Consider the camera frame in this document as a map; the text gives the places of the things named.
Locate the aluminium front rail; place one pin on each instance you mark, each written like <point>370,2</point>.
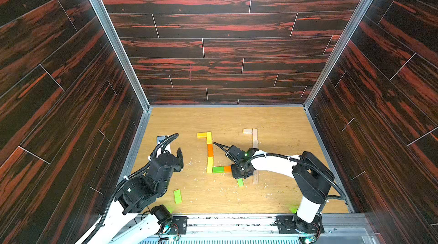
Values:
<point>245,229</point>

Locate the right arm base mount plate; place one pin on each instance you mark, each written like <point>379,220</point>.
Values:
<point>289,224</point>

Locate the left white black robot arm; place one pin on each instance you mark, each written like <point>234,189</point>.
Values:
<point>136,192</point>

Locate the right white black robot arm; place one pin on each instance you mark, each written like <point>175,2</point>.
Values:
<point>314,180</point>

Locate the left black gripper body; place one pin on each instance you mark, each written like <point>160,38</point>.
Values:
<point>178,165</point>

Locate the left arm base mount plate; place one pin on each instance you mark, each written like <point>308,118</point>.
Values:
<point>176,227</point>

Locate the short yellow block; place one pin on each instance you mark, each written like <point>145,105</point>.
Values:
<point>202,135</point>

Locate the small green block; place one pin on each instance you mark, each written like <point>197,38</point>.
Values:
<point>219,169</point>

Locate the light green block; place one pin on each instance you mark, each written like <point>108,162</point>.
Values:
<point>178,196</point>
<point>240,183</point>

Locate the natural wood block neck top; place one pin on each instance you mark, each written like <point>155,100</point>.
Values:
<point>255,137</point>

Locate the orange block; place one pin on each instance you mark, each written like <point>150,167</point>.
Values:
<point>210,150</point>
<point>227,169</point>

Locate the natural wood block printed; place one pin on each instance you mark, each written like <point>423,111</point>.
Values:
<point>255,177</point>

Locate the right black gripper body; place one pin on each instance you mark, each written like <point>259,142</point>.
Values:
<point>231,151</point>

